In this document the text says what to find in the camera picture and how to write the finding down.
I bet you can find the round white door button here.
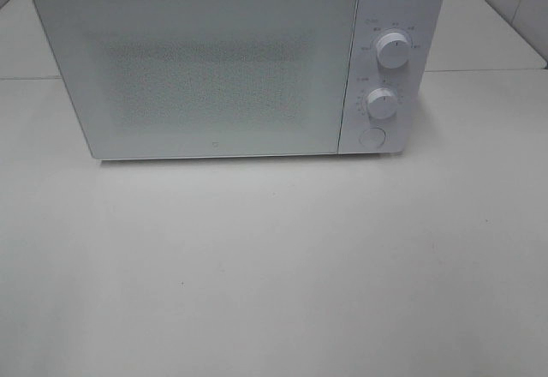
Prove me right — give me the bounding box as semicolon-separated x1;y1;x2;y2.
359;128;386;152

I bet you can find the white control knob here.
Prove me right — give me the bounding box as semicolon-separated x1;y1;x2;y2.
373;29;412;69
366;87;398;120

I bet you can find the white microwave door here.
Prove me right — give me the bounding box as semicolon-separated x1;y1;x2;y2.
34;0;356;160

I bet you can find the white microwave oven body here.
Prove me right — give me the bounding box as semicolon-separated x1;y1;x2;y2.
33;0;446;165

